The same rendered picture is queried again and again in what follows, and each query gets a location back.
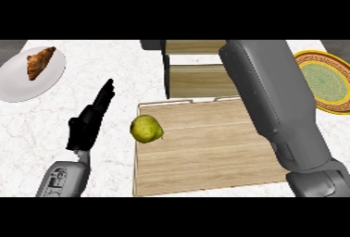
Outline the yellow patterned plate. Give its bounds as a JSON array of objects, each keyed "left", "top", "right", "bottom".
[{"left": 293, "top": 50, "right": 350, "bottom": 116}]

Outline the brown croissant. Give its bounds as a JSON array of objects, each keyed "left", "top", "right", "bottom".
[{"left": 27, "top": 46, "right": 58, "bottom": 81}]

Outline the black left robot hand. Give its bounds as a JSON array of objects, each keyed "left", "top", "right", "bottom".
[{"left": 65, "top": 78, "right": 117, "bottom": 152}]

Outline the yellow-green lemon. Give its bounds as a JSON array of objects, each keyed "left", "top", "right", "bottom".
[{"left": 129, "top": 114, "right": 166, "bottom": 144}]

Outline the pale wooden tray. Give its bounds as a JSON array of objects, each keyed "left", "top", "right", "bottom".
[{"left": 132, "top": 95, "right": 290, "bottom": 197}]

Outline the wooden tiered shelf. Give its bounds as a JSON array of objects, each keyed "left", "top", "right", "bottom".
[{"left": 139, "top": 40, "right": 241, "bottom": 100}]

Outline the white plate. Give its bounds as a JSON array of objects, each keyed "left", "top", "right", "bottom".
[{"left": 0, "top": 45, "right": 68, "bottom": 104}]

